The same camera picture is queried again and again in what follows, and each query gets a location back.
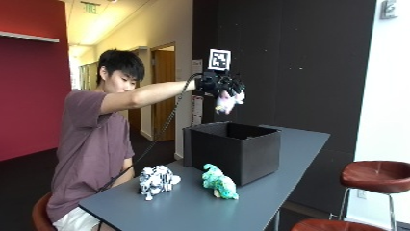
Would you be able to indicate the pink and white soft toy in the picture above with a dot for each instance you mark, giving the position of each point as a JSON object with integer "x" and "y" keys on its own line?
{"x": 226, "y": 102}

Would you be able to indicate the white marker cube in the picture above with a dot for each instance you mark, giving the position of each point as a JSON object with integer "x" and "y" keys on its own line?
{"x": 218, "y": 59}

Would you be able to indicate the white paper notice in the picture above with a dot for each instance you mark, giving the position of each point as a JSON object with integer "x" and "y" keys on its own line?
{"x": 197, "y": 66}

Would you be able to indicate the wooden door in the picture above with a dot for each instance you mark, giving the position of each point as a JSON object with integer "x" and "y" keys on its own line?
{"x": 163, "y": 96}

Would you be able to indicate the black storage box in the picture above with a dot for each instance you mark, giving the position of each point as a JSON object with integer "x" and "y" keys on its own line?
{"x": 238, "y": 150}

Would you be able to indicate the green soft toy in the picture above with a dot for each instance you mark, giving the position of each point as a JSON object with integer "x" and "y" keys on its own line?
{"x": 218, "y": 183}

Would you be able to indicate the black and white soft toy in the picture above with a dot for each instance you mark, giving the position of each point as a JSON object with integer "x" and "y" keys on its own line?
{"x": 155, "y": 182}

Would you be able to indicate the the person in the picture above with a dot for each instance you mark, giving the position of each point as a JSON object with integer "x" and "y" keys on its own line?
{"x": 91, "y": 141}

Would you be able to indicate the green exit sign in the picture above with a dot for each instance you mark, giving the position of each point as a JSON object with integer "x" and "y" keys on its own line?
{"x": 89, "y": 8}

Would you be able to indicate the red leather bar stool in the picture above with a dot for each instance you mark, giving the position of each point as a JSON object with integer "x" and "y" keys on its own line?
{"x": 41, "y": 214}
{"x": 375, "y": 175}
{"x": 336, "y": 225}

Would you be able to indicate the grey wall fixture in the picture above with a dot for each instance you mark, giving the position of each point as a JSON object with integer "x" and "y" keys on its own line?
{"x": 388, "y": 9}

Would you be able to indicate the white wall outlet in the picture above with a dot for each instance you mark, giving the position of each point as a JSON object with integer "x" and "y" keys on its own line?
{"x": 360, "y": 193}

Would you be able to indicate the white wall shelf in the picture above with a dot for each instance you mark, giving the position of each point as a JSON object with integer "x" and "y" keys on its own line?
{"x": 28, "y": 36}

